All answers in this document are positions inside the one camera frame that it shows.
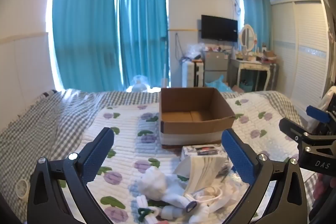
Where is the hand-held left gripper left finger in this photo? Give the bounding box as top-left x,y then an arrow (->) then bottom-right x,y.
27,127 -> 115,224

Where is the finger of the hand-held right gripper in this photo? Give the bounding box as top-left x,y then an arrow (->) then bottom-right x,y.
279,117 -> 319,153
306,105 -> 331,122

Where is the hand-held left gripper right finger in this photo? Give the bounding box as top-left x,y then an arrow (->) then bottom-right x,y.
221,129 -> 308,224

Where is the white cloth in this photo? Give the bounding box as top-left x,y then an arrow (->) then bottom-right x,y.
202,182 -> 248,216

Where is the navy white tissue packet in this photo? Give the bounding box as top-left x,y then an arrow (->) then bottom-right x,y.
181,145 -> 227,161

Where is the brown cardboard box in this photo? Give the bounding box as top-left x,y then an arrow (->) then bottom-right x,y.
159,87 -> 236,149

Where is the white plush toy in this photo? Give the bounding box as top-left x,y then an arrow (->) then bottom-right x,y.
136,168 -> 189,207

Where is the white green small toy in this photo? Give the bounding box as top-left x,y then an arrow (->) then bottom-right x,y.
136,196 -> 160,224

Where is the white sock navy cuff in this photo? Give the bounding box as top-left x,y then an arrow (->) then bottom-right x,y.
157,198 -> 210,224

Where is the person's right hand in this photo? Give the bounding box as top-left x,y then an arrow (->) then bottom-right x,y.
314,174 -> 336,201

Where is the white floral quilt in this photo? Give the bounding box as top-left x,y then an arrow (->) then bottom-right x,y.
79,91 -> 319,224

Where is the white slatted wardrobe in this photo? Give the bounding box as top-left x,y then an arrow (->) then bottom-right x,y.
270,0 -> 334,109

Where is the blue plastic basket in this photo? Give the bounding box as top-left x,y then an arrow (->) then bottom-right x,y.
240,81 -> 256,92

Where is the white dressing table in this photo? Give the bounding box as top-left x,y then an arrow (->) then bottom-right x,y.
230,57 -> 272,92

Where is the blue plastic bag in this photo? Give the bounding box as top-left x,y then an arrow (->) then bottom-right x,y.
205,74 -> 233,93

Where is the assorted cosmetics clutter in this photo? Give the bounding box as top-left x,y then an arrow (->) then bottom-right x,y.
235,42 -> 277,63

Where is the clear tape roll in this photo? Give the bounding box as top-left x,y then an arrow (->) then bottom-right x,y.
15,179 -> 29,199

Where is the grey small fridge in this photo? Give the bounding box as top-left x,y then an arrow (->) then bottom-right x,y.
204,51 -> 229,86

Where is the white suitcase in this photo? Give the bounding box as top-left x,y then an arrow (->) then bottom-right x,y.
182,61 -> 205,88

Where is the white oval mirror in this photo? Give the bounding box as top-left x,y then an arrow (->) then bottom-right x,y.
238,24 -> 256,52

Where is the teal curtain beside wardrobe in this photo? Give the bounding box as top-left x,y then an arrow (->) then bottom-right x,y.
238,0 -> 272,54

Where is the clear plastic bag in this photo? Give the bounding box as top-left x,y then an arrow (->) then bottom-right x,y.
184,43 -> 206,60

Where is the wide teal curtain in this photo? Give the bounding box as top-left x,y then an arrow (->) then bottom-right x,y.
52,0 -> 124,92

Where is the narrow teal curtain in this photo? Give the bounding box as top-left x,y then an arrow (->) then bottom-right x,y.
117,0 -> 170,92

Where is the black wall television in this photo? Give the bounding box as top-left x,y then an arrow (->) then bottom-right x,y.
201,14 -> 238,42

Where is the black hanging cable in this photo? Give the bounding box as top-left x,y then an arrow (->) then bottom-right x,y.
175,32 -> 184,62

